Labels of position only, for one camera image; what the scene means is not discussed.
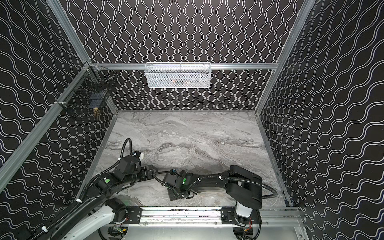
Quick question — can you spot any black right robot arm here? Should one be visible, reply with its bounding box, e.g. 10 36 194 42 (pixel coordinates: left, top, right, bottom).
154 165 278 227

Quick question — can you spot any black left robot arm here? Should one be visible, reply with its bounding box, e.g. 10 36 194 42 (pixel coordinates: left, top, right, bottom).
17 138 155 240

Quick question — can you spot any brass fitting in basket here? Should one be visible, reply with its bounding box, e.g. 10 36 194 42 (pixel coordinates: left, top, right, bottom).
93 108 100 118

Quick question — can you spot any black wire wall basket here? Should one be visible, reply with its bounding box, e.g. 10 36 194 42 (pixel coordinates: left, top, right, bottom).
60 66 118 122

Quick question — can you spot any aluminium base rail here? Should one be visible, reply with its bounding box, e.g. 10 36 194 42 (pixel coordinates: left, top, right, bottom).
122 207 301 227

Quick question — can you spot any white mesh wall basket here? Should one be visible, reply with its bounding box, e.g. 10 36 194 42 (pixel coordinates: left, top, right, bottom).
145 62 212 89

